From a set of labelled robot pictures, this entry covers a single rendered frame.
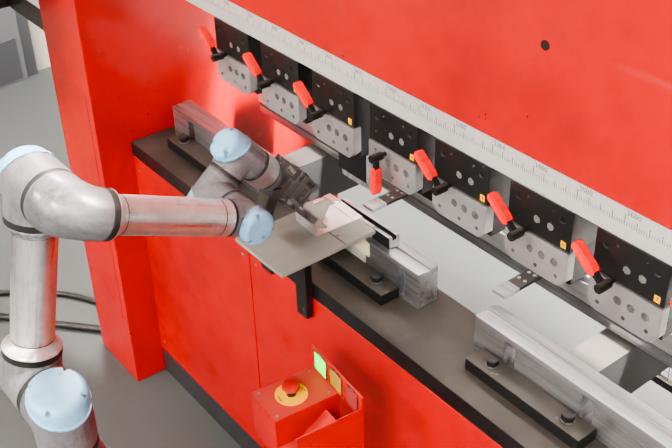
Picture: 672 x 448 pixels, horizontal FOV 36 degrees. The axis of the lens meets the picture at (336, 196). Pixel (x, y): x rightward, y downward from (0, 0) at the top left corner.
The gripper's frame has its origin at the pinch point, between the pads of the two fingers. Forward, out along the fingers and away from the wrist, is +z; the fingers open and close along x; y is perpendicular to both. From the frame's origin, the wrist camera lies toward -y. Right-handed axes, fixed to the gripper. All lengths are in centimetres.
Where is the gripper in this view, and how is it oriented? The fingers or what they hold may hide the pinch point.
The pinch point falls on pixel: (313, 221)
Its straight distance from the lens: 234.9
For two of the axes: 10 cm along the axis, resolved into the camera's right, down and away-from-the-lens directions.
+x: -5.7, -4.3, 7.0
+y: 6.1, -7.9, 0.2
